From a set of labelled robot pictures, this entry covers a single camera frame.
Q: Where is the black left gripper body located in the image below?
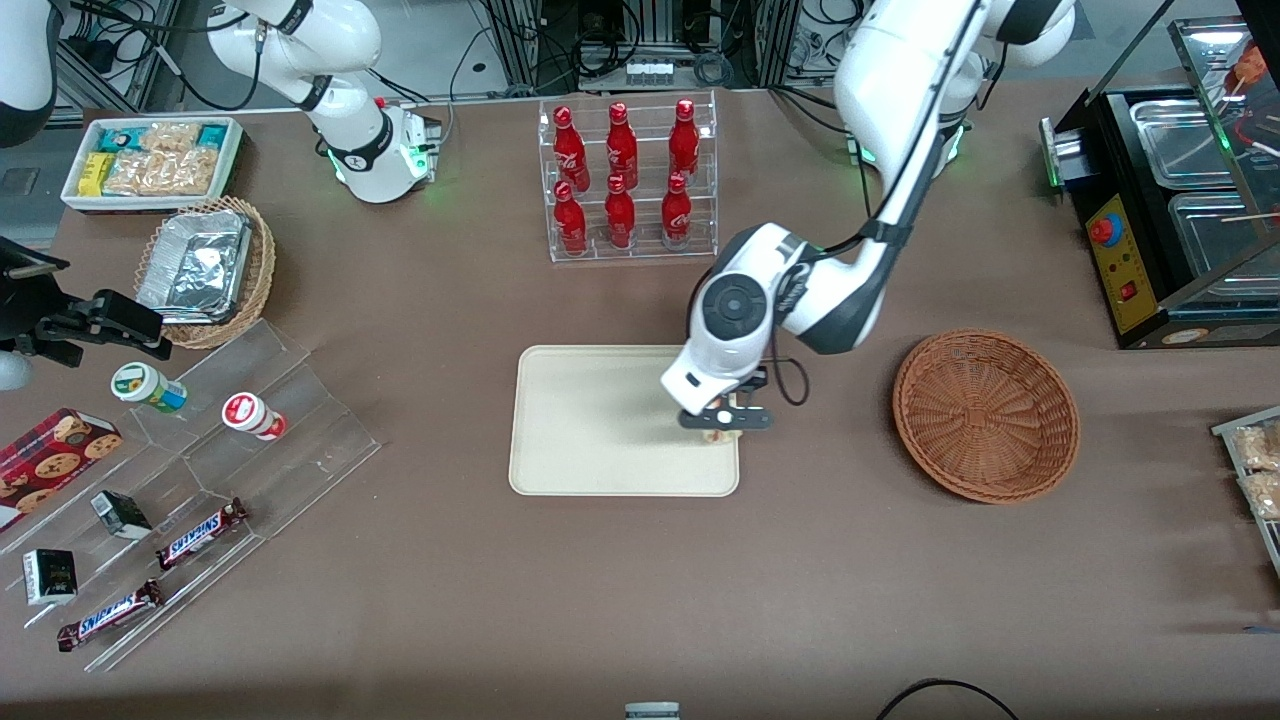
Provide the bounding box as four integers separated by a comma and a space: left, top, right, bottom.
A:
679, 366, 777, 432

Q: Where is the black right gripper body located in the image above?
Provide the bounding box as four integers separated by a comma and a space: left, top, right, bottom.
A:
0, 235, 103, 367

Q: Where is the light wicker basket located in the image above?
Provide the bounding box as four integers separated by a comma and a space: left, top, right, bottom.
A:
134, 196, 278, 351

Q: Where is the cream plastic serving tray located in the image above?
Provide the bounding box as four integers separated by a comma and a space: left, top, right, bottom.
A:
508, 345, 741, 498

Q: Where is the brown round wicker basket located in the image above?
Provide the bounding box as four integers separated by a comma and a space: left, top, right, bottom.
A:
892, 329, 1082, 505

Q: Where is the metal snack tray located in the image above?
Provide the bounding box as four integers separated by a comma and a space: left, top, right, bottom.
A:
1211, 404, 1280, 580

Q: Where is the green label yogurt cup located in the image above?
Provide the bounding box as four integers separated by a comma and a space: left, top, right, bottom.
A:
110, 362, 190, 415

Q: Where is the aluminium foil containers stack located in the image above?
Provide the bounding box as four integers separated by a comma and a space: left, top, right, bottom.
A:
136, 209, 254, 327

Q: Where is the red label yogurt cup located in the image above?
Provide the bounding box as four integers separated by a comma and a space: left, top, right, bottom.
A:
221, 392, 289, 443

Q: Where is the red plaid cookie box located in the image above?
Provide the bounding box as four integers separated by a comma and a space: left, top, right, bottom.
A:
0, 407, 125, 534

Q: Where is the clear bag of crackers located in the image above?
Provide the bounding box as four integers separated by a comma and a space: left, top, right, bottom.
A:
160, 146, 222, 197
140, 121, 204, 154
103, 150, 167, 198

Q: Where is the small black white carton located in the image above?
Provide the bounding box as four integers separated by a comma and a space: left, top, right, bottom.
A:
22, 548, 79, 608
90, 490, 154, 542

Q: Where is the white rectangular snack bin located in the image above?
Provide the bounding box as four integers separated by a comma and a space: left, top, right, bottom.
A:
60, 116, 247, 214

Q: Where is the clear acrylic step display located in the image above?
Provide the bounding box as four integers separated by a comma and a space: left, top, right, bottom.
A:
0, 318, 384, 674

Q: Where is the snickers chocolate bar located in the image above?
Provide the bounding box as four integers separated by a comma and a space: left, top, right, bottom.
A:
56, 579, 165, 654
155, 498, 250, 572

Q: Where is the clear acrylic bottle rack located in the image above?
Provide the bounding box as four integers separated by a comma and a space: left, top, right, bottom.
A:
538, 89, 720, 264

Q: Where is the red cola bottle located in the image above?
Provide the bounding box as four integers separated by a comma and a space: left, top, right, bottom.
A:
660, 172, 695, 250
553, 106, 590, 193
668, 98, 702, 187
604, 175, 638, 251
553, 180, 589, 257
605, 102, 640, 191

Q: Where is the black food warmer appliance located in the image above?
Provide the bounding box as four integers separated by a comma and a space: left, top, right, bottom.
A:
1039, 14, 1280, 352

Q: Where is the stainless steel pan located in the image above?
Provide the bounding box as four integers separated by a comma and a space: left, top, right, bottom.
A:
1130, 95, 1246, 192
1167, 190, 1280, 286

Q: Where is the clear bag of snacks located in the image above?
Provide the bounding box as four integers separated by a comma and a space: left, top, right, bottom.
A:
1240, 470, 1280, 522
1231, 424, 1280, 473

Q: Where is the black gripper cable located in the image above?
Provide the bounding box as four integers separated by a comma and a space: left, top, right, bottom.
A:
760, 0, 991, 408

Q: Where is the black floor cable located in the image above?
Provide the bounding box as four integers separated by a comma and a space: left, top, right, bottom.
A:
877, 677, 1022, 720

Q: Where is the aluminium profile frame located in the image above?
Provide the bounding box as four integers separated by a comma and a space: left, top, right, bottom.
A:
478, 0, 833, 93

